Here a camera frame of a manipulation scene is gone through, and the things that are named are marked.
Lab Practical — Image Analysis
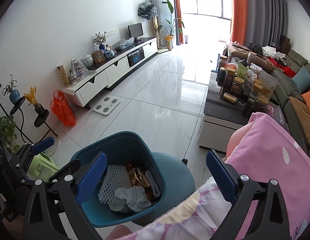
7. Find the white foam fruit net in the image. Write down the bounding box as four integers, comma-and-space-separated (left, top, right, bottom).
98, 165, 132, 204

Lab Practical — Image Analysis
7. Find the white tissue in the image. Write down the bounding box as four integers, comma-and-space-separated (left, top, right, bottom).
114, 186, 152, 213

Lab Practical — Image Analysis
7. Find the teal plastic trash bin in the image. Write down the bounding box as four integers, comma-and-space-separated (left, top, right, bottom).
70, 131, 167, 228

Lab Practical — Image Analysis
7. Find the green plastic stool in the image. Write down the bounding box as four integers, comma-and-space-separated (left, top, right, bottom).
27, 152, 59, 182

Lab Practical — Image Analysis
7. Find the orange plastic bag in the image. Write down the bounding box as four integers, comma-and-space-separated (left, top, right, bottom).
50, 90, 76, 127

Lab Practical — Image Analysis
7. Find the brown foil wrapper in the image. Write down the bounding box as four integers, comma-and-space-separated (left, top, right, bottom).
127, 167, 150, 187

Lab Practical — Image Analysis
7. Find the pink floral tablecloth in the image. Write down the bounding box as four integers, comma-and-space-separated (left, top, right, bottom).
108, 113, 310, 239

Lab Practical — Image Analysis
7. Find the dark glass coffee table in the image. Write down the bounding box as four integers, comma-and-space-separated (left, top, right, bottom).
197, 63, 248, 153

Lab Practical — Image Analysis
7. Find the white bathroom scale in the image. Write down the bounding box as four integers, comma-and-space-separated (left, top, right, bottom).
93, 96, 120, 115

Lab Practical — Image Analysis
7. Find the green sectional sofa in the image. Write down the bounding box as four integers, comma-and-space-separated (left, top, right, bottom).
271, 50, 310, 158

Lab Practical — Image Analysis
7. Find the white ceramic jar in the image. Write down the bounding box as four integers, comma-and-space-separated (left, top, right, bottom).
80, 54, 94, 68

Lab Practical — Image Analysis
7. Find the white black TV cabinet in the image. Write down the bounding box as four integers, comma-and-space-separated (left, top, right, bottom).
61, 37, 158, 108

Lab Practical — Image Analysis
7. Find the framed picture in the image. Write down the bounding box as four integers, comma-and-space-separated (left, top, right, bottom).
92, 50, 106, 64

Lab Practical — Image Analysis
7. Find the small plant blue vase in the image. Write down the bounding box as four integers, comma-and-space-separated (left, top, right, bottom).
93, 31, 107, 51

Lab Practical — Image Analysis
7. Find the blue grey cushion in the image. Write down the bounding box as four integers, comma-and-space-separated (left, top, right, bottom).
292, 66, 310, 94

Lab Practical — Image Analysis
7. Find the black computer monitor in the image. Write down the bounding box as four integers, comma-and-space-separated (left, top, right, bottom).
128, 23, 144, 42

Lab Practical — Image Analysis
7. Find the tall potted plant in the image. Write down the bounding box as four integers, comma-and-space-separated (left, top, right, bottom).
157, 0, 185, 51

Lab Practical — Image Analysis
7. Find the grey curtain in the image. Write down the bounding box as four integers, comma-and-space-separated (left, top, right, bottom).
244, 0, 288, 48

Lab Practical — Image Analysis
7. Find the white standing air conditioner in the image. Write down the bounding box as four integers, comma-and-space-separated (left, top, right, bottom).
151, 0, 174, 47

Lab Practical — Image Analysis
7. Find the orange curtain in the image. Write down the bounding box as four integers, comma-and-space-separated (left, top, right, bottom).
230, 0, 248, 45

